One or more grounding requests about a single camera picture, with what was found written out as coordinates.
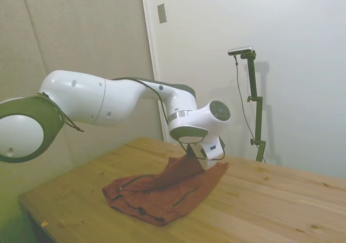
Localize dark green camera stand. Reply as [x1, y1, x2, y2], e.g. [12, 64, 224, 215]
[239, 51, 267, 163]

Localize white door frame trim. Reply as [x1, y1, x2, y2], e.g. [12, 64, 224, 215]
[139, 0, 167, 143]

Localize grey wall switch plate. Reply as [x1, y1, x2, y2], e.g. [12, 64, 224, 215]
[157, 3, 168, 25]

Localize rust red shorts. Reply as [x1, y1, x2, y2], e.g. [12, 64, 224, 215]
[102, 156, 230, 226]

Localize thin camera cable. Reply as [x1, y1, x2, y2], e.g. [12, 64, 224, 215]
[234, 54, 258, 147]

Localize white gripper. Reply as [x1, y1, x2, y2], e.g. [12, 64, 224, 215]
[198, 136, 225, 171]

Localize grey exterior camera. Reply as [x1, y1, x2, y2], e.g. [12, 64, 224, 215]
[228, 46, 255, 56]

